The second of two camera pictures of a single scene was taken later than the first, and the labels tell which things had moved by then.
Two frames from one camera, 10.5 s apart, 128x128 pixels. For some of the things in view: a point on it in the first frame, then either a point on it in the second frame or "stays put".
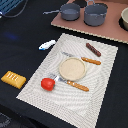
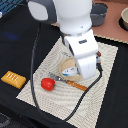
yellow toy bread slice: x=13 y=79 stays put
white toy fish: x=46 y=45 → x=72 y=71
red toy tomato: x=48 y=83 stays put
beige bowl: x=124 y=17 stays put
